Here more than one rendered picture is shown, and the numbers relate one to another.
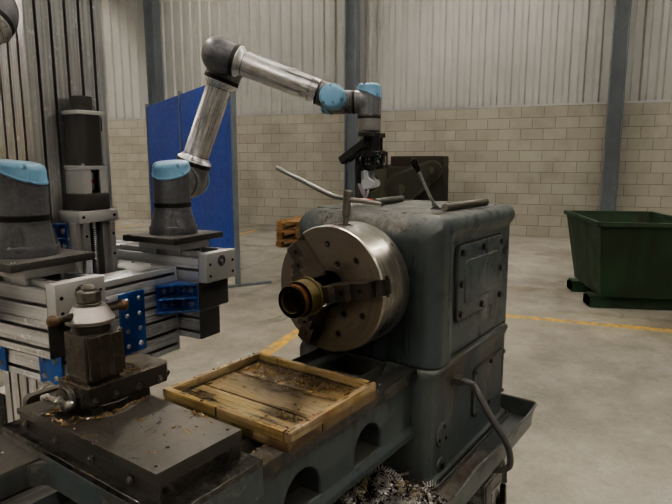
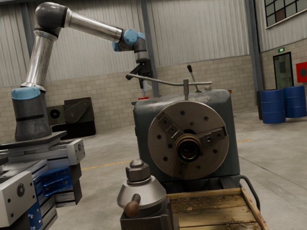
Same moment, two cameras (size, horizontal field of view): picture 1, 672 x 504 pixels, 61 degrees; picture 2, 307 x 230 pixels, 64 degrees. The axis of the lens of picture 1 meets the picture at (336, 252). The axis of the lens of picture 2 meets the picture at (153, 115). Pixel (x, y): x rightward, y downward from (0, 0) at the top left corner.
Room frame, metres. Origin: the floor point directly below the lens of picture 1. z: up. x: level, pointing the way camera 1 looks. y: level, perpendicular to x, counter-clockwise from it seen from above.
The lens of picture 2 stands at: (0.58, 0.57, 1.28)
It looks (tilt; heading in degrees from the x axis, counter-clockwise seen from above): 5 degrees down; 332
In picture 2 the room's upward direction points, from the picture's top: 8 degrees counter-clockwise
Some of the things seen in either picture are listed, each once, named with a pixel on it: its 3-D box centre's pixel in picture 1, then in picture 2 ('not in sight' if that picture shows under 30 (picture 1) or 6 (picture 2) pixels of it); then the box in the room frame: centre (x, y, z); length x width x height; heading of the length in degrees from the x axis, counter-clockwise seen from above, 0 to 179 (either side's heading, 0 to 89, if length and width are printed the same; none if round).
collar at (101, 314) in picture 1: (90, 312); (140, 189); (0.94, 0.42, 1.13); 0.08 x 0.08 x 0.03
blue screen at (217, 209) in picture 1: (183, 177); not in sight; (8.02, 2.14, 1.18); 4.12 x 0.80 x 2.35; 30
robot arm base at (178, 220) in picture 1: (173, 217); (32, 127); (1.83, 0.53, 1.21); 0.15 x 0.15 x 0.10
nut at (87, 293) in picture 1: (88, 294); (137, 169); (0.94, 0.42, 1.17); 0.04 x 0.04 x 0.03
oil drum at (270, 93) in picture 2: not in sight; (272, 106); (5.04, -5.61, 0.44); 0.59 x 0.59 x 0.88
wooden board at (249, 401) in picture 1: (271, 393); (197, 217); (1.19, 0.14, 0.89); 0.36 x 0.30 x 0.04; 54
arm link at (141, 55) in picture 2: (369, 126); (141, 56); (1.89, -0.11, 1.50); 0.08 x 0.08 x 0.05
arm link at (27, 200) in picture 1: (19, 186); not in sight; (1.39, 0.77, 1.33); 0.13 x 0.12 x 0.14; 82
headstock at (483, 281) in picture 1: (410, 268); (182, 128); (1.74, -0.23, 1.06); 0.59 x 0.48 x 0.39; 144
